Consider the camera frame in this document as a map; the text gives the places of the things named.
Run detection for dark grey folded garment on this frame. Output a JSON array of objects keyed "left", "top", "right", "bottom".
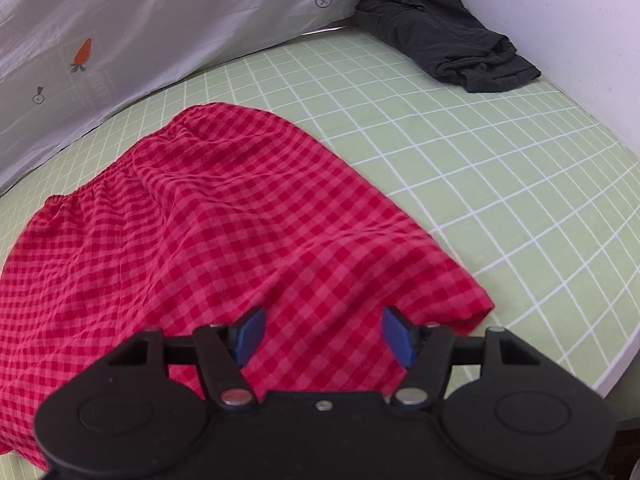
[{"left": 355, "top": 0, "right": 542, "bottom": 94}]

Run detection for red checked shorts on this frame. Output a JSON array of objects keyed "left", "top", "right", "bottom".
[{"left": 0, "top": 102, "right": 496, "bottom": 472}]

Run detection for green grid bed sheet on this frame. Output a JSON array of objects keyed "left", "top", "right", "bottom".
[{"left": 0, "top": 24, "right": 640, "bottom": 480}]

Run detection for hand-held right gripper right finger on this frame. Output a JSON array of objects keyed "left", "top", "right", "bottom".
[{"left": 381, "top": 306, "right": 542, "bottom": 408}]

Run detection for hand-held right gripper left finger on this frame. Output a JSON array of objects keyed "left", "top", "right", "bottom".
[{"left": 106, "top": 305, "right": 266, "bottom": 408}]

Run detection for grey printed curtain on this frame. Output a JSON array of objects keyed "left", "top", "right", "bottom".
[{"left": 0, "top": 0, "right": 468, "bottom": 197}]

